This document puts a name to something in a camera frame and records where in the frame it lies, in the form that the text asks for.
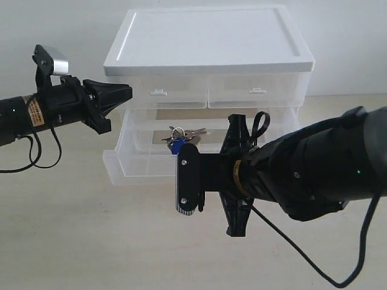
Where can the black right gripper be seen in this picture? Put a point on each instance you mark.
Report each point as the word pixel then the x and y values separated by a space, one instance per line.
pixel 218 173

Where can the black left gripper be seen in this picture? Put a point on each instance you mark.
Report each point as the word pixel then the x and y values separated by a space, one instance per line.
pixel 73 101

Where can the clear wide drawer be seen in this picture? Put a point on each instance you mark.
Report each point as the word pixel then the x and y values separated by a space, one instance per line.
pixel 141 156

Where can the bunch of keys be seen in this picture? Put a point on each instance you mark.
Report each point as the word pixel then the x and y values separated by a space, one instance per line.
pixel 180 137

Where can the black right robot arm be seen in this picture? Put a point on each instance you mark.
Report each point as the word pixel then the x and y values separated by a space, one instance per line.
pixel 311 172

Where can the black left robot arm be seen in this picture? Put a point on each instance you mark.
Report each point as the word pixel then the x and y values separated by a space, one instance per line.
pixel 18 116

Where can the white plastic drawer cabinet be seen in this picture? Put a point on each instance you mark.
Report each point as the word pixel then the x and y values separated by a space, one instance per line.
pixel 212 41

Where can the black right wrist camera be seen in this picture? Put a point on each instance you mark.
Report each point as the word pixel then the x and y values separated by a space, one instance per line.
pixel 189 195

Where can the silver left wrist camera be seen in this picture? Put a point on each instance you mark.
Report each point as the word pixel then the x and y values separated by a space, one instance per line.
pixel 50 61

